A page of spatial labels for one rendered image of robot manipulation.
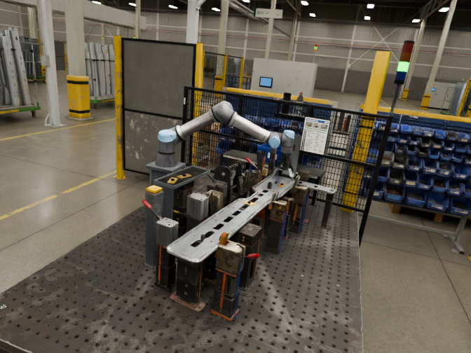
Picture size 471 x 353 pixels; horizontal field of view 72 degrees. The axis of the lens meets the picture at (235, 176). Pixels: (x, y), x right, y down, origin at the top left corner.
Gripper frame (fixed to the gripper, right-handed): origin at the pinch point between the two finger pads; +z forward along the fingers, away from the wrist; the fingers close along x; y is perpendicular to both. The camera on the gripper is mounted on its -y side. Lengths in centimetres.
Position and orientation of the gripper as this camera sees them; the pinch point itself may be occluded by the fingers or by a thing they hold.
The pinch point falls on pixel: (282, 178)
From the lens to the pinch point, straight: 240.5
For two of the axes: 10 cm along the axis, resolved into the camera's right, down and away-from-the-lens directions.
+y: -4.6, 2.5, -8.5
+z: -1.0, 9.4, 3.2
